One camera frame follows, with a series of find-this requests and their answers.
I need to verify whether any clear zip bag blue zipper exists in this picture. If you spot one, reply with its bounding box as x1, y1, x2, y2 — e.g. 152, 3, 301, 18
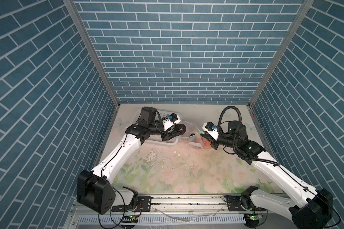
179, 121, 211, 149

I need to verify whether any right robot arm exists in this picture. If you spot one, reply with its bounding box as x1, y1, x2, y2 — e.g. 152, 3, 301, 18
201, 121, 334, 229

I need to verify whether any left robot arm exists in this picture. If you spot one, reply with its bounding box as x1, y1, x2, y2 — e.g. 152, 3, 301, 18
76, 106, 186, 215

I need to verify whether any white plastic perforated basket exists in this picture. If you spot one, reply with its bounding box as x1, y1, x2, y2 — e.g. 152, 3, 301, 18
132, 108, 179, 146

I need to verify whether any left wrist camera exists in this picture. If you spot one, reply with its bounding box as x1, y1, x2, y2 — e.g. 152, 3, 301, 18
162, 113, 181, 131

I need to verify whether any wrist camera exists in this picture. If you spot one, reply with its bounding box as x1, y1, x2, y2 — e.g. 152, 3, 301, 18
201, 122, 219, 141
162, 113, 181, 131

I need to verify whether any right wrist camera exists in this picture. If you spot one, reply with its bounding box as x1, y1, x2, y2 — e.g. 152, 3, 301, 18
201, 122, 219, 141

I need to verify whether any black corrugated cable hose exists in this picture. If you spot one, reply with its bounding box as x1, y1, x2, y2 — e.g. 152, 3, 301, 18
216, 105, 280, 166

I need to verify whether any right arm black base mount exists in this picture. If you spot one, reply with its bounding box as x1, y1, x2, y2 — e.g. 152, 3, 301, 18
223, 195, 266, 212

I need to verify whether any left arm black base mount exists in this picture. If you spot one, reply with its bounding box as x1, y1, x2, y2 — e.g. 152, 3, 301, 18
111, 196, 152, 212

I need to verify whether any aluminium front rail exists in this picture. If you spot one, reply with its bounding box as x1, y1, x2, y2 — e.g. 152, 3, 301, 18
71, 194, 309, 215

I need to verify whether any white slotted cable duct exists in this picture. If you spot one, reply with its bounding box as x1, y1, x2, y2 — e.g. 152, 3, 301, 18
77, 214, 246, 227

